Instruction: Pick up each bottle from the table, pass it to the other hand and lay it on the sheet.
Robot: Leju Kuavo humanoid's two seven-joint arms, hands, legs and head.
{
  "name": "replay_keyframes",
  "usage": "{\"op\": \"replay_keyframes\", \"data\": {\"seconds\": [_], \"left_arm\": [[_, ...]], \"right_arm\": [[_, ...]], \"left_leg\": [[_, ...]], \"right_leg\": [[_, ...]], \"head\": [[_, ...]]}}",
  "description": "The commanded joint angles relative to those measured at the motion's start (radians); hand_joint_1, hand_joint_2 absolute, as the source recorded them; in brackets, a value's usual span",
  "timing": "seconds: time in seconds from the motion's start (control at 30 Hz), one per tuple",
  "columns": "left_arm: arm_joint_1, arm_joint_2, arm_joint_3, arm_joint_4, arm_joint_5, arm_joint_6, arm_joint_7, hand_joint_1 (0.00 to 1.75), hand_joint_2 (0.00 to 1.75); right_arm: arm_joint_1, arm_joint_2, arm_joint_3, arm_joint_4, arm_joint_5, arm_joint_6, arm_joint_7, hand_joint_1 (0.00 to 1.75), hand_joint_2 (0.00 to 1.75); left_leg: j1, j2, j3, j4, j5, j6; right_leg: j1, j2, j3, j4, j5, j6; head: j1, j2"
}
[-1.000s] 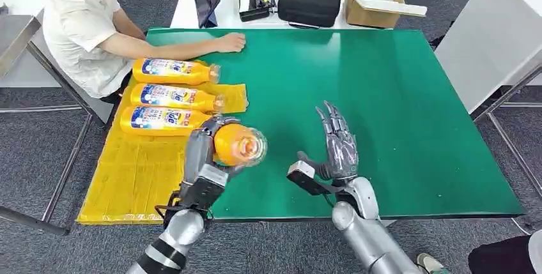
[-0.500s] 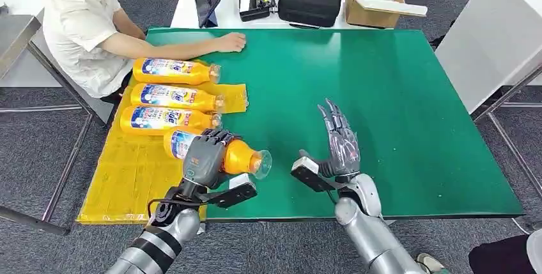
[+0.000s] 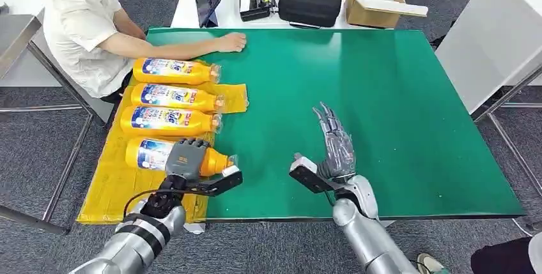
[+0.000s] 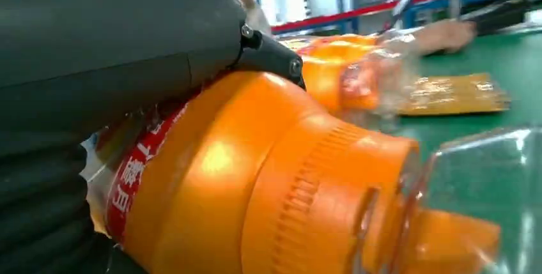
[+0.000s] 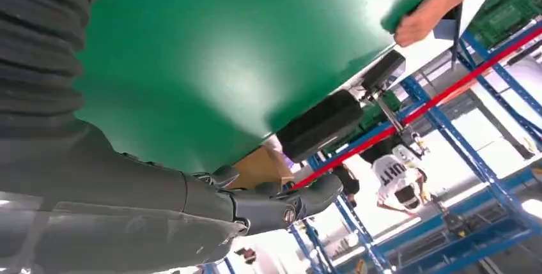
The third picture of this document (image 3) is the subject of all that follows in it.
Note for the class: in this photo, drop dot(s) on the orange drink bottle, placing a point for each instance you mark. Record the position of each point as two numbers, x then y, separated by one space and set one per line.
203 102
199 125
169 79
214 162

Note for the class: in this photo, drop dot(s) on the black tablet on stand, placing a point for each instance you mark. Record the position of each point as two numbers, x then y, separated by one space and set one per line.
207 0

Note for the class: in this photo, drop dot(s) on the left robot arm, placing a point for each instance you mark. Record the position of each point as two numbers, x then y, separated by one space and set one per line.
139 234

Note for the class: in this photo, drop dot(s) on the brown cardboard box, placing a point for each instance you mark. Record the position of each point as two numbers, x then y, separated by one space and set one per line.
368 19

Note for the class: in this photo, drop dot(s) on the black label printer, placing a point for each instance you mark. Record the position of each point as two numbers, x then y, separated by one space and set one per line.
254 6

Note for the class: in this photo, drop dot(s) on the black carrying case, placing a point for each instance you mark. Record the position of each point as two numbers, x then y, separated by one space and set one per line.
309 4

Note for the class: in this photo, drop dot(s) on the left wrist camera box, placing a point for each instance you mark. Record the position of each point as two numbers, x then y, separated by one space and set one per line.
226 179

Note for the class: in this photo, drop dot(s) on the yellow sheet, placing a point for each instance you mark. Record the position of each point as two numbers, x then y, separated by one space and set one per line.
106 196

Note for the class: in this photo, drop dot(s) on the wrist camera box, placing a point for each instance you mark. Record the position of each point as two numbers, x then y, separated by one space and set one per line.
307 175
226 179

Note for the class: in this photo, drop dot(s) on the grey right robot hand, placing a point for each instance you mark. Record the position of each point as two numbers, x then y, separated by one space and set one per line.
338 158

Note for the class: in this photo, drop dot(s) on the person's hand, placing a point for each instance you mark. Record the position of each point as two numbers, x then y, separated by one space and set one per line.
232 42

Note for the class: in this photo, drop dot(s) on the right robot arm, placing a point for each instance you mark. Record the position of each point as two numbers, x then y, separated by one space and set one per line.
368 238

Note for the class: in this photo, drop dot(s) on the white flat board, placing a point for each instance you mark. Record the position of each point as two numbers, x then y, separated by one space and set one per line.
400 7

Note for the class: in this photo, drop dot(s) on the black rounded object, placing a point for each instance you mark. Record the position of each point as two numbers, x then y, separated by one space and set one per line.
504 257

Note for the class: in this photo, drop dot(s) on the green table mat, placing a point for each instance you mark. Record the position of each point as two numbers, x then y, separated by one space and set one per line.
402 136

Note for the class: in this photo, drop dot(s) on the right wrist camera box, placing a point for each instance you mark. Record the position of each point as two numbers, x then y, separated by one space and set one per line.
307 175

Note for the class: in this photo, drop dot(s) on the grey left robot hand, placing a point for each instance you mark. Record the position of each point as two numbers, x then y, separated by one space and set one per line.
186 160

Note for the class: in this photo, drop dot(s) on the person's shoe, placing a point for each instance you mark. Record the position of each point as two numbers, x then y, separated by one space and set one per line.
427 263

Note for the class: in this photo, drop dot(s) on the seated person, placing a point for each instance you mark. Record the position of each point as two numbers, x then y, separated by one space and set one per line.
76 31

